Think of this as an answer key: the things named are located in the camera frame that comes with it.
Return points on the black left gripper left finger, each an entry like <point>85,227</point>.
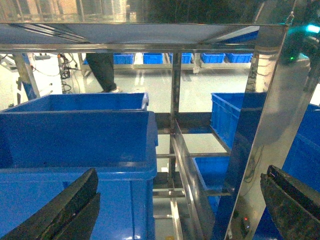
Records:
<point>71,215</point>

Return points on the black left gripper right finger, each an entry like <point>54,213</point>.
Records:
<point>293,205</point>

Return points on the blue bin right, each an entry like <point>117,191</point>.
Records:
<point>303,159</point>

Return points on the blue bin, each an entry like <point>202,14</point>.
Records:
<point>83,102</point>
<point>303,159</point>
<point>44,153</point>

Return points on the blue bin near left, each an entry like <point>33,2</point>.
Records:
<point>44,153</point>

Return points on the blue bin rear left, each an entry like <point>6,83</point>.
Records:
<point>83,102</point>

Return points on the person leg dark trousers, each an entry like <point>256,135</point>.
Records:
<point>102,67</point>

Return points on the steel shelf frame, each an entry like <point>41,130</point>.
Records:
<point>275,100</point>

